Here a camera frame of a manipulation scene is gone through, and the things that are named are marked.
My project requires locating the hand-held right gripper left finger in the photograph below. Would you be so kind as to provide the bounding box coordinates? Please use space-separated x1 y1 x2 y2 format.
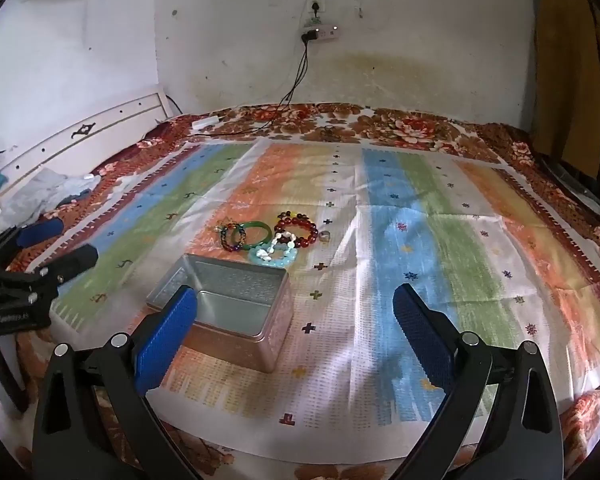
31 285 201 480

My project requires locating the grey crumpled cloth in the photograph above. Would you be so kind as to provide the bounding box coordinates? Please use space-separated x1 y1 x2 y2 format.
0 167 104 222

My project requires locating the brown hanging garment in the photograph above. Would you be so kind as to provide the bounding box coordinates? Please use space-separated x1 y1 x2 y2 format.
530 0 600 179

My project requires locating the green jade bangle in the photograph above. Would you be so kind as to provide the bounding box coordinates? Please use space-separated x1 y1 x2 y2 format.
231 220 273 251

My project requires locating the white wooden headboard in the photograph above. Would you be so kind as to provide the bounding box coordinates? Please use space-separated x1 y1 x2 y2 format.
0 85 174 222

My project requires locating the dark multicolour bead bracelet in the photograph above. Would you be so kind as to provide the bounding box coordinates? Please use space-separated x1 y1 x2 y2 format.
219 222 249 254

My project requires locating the red floral bedsheet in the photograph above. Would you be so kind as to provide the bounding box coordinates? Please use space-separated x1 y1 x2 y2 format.
0 102 600 480

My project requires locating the striped pastel cloth mat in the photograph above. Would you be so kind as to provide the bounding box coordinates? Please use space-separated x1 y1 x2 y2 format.
55 137 600 446

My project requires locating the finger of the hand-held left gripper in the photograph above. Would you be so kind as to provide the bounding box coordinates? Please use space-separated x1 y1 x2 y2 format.
30 244 99 297
0 216 65 261

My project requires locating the silver metal tin box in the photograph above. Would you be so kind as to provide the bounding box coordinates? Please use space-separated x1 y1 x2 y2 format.
146 253 294 374

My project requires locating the white power strip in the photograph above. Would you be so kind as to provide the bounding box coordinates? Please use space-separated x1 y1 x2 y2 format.
300 26 340 41

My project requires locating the light blue bead bracelet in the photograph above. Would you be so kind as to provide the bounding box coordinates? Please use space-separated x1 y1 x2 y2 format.
248 245 299 269

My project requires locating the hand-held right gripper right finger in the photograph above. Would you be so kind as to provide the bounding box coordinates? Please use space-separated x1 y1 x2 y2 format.
392 282 566 480

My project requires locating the red bead bracelet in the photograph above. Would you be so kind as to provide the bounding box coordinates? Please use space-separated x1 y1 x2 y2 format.
273 212 320 250

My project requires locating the white shell bracelet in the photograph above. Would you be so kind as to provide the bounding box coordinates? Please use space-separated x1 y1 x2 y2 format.
257 230 299 261

